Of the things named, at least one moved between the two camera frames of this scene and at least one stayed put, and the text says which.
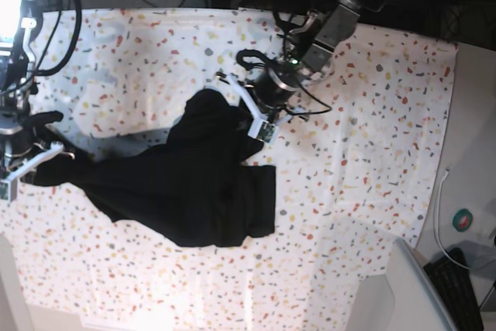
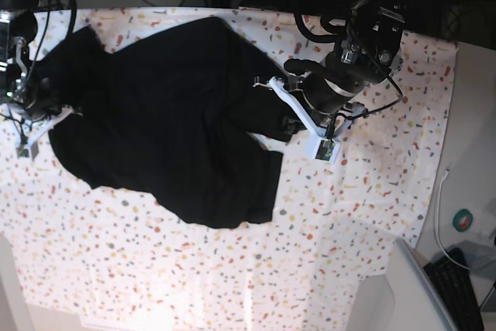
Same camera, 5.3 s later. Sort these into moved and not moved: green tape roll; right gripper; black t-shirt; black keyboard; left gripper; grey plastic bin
Moved: black t-shirt; right gripper; left gripper
Not moved: black keyboard; grey plastic bin; green tape roll
